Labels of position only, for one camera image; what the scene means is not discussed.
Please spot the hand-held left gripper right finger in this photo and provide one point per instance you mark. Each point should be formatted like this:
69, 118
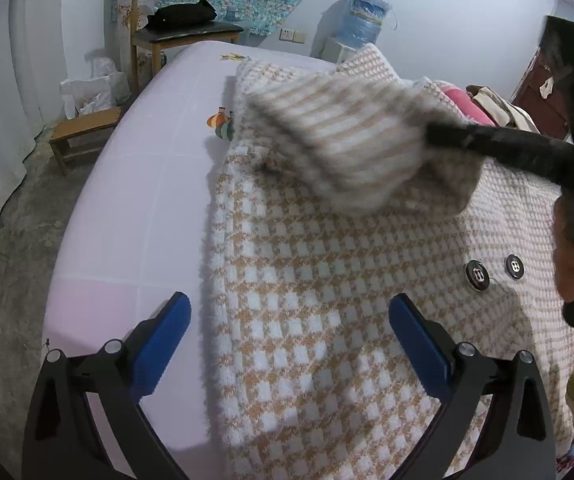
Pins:
417, 340

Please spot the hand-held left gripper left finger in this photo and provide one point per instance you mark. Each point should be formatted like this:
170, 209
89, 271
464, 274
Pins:
167, 335

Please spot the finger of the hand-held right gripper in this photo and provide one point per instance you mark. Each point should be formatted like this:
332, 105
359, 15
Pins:
507, 147

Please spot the beige white houndstooth knit coat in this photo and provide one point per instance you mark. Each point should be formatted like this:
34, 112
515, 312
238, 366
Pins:
317, 270

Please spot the beige clothes pile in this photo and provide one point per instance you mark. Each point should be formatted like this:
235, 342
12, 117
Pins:
507, 105

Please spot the brown door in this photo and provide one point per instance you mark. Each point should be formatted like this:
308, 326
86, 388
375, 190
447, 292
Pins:
542, 110

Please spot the pink floral blanket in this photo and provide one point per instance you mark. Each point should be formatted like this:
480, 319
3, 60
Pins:
459, 100

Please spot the pale cloth on door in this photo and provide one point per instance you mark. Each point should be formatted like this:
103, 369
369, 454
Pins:
547, 89

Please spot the blue water dispenser bottle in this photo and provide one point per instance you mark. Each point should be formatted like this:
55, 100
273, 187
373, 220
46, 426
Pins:
364, 17

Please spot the white water dispenser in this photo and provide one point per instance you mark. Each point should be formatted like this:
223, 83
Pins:
337, 52

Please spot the small wooden stool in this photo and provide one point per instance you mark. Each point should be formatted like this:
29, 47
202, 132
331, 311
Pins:
87, 122

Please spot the white plastic bags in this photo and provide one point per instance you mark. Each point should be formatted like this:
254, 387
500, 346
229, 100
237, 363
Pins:
97, 90

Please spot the wooden chair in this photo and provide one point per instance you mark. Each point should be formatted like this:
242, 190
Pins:
187, 35

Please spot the blue floor water bottle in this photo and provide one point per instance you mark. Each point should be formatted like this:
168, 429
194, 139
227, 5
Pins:
232, 14

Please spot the black bag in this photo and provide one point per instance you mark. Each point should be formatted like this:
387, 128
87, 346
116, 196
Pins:
182, 14

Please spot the wall socket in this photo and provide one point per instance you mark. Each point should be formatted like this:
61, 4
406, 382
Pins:
293, 35

